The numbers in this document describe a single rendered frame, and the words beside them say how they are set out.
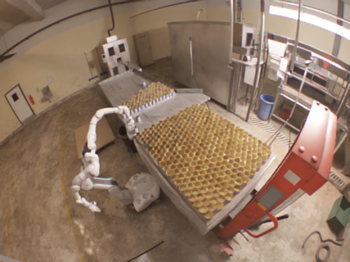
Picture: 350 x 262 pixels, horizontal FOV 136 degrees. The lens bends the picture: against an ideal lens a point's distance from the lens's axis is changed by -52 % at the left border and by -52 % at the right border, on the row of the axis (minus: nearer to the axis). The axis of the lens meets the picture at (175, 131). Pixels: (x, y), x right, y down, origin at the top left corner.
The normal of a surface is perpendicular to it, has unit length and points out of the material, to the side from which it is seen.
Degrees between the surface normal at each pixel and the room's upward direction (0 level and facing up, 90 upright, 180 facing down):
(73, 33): 90
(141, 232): 0
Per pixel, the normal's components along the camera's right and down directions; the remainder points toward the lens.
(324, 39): -0.80, 0.46
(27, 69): 0.59, 0.51
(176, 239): -0.10, -0.73
